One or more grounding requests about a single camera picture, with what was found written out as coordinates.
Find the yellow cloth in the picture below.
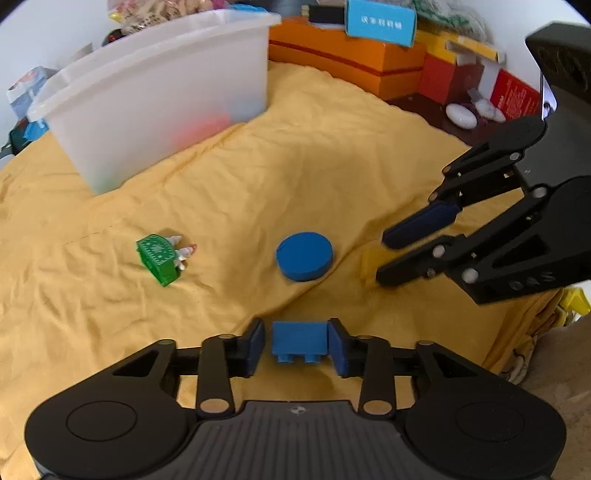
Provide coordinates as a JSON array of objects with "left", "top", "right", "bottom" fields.
[{"left": 1, "top": 64, "right": 559, "bottom": 479}]

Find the white computer mouse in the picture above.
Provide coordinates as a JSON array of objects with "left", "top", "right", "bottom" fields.
[{"left": 446, "top": 103, "right": 478, "bottom": 130}]

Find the smartphone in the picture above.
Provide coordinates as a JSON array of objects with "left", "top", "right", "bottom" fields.
[{"left": 540, "top": 74, "right": 557, "bottom": 119}]

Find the white plastic bin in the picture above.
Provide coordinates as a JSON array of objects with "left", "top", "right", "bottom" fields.
[{"left": 27, "top": 9, "right": 281, "bottom": 194}]

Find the red box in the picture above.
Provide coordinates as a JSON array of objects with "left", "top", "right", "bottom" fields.
[{"left": 418, "top": 54, "right": 484, "bottom": 105}]

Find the snack bag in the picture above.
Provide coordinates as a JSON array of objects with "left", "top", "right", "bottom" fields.
[{"left": 106, "top": 0, "right": 233, "bottom": 29}]

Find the blue block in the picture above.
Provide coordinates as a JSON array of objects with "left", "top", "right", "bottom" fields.
[{"left": 271, "top": 321, "right": 328, "bottom": 363}]

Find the blue round disc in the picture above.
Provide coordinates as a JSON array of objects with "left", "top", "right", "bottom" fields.
[{"left": 276, "top": 232, "right": 334, "bottom": 282}]

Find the tissue pack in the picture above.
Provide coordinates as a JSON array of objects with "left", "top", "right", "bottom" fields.
[{"left": 6, "top": 66, "right": 57, "bottom": 121}]

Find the green stamp toy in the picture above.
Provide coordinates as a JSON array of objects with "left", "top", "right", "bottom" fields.
[{"left": 136, "top": 234, "right": 197, "bottom": 287}]

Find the light blue box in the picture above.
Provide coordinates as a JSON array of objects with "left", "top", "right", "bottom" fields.
[{"left": 345, "top": 0, "right": 417, "bottom": 47}]

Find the orange box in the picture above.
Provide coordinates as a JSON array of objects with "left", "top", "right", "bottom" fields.
[{"left": 269, "top": 17, "right": 426, "bottom": 101}]

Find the red booklet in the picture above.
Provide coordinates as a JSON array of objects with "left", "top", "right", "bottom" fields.
[{"left": 490, "top": 69, "right": 541, "bottom": 120}]

